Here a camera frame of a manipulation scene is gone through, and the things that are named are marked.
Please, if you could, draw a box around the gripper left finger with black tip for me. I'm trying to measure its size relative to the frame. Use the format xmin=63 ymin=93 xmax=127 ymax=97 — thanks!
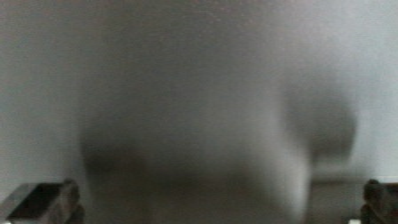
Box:
xmin=0 ymin=179 xmax=86 ymax=224

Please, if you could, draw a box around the gripper right finger with black tip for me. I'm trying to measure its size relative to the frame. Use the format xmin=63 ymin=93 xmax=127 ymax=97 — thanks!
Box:
xmin=361 ymin=179 xmax=398 ymax=224

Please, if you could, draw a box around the white cabinet body box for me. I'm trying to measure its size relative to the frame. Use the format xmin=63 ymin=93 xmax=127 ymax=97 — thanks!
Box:
xmin=0 ymin=0 xmax=398 ymax=224

